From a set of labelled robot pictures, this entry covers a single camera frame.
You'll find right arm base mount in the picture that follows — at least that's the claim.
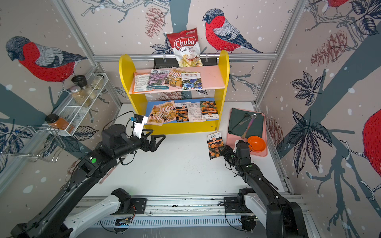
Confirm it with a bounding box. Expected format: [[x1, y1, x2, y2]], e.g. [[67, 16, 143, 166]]
[[219, 188, 254, 213]]

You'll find dark metal spoon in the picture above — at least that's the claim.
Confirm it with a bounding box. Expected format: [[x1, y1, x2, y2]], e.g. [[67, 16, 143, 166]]
[[232, 113, 251, 130]]

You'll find pink shop seed bag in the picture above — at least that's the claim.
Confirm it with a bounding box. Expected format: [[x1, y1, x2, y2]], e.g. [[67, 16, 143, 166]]
[[159, 101, 177, 123], [147, 105, 164, 126]]

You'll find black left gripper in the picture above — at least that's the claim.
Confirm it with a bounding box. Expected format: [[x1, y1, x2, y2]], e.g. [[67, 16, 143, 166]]
[[114, 127, 166, 159]]

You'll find pale spice jar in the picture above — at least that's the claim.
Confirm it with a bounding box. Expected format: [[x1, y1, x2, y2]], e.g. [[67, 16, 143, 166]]
[[91, 74, 104, 90]]

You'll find red Chuba chips bag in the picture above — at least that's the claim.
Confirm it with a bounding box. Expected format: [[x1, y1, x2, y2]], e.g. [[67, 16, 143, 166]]
[[167, 28, 203, 67]]

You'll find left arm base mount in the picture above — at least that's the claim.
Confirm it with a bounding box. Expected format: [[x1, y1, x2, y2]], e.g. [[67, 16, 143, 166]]
[[111, 188, 147, 215]]

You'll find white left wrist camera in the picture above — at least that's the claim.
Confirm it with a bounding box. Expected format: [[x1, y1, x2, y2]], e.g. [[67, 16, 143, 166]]
[[132, 114, 148, 138]]

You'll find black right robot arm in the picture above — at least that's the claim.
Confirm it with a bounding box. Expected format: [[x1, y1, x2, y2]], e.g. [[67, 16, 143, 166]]
[[218, 140, 308, 238]]

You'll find silver fork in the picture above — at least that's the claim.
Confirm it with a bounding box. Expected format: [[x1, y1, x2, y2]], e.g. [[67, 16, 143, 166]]
[[98, 162, 120, 184]]

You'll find orange marigold seed bag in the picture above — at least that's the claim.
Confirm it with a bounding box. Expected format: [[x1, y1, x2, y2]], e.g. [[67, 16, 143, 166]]
[[206, 131, 224, 159]]

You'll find pink handled spoon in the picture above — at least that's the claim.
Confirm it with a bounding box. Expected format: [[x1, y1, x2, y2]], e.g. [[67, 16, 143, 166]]
[[241, 114, 257, 139]]

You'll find white orange seed bag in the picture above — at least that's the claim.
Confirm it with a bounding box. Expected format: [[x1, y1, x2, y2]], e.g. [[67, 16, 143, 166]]
[[133, 72, 151, 93]]

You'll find orange spice jar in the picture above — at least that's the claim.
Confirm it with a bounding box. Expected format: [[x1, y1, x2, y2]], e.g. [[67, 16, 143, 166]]
[[45, 114, 73, 132]]

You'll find white text seed bag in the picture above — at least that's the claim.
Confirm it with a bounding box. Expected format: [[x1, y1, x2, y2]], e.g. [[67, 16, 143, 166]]
[[187, 102, 206, 123]]

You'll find striped shop seed bag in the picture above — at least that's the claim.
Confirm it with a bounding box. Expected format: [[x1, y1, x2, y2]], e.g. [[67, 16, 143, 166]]
[[164, 67, 185, 89]]

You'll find pink tray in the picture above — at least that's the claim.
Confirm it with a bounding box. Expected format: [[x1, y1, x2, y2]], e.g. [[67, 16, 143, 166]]
[[226, 108, 267, 157]]

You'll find black wall holder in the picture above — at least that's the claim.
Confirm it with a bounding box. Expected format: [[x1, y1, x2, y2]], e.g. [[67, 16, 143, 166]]
[[153, 58, 218, 69]]

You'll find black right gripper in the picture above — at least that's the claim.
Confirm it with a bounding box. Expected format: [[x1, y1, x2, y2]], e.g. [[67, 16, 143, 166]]
[[218, 145, 241, 167]]

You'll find lower orange marigold bag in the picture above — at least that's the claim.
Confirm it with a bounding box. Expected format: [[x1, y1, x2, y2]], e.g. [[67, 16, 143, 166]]
[[199, 100, 219, 120]]

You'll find blue flower seed bag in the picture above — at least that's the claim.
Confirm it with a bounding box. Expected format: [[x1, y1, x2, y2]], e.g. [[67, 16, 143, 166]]
[[181, 72, 202, 90]]

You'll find white wire spice rack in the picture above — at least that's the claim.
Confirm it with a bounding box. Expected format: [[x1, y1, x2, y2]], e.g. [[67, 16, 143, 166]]
[[54, 72, 109, 136]]

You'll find dark marigold seed bag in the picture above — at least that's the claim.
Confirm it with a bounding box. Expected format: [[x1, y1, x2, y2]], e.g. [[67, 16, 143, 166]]
[[175, 102, 189, 123]]

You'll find orange bowl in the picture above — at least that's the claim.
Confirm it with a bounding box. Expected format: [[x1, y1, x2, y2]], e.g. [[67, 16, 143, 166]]
[[248, 136, 267, 153]]

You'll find purple flower seed bag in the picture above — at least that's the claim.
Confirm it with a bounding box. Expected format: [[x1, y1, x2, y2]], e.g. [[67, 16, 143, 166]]
[[146, 69, 170, 90]]

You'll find metal wire hook rack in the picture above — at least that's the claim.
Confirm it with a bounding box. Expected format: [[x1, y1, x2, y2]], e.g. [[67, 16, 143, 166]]
[[1, 125, 65, 163]]

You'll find dark green cloth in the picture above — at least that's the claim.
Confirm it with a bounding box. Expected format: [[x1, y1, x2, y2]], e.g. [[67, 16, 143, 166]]
[[228, 108, 265, 138]]

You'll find black lid spice jar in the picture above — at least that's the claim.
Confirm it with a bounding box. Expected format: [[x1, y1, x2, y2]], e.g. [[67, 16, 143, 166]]
[[71, 75, 89, 89]]

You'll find yellow shelf unit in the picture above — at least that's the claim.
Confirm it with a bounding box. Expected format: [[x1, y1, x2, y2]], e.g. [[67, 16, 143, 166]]
[[119, 50, 230, 134]]

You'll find silver lid spice jar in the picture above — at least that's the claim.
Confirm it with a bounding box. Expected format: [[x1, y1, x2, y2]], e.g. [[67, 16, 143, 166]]
[[69, 85, 91, 108]]

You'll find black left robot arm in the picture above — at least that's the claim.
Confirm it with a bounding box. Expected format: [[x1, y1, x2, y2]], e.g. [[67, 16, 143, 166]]
[[11, 124, 166, 238]]

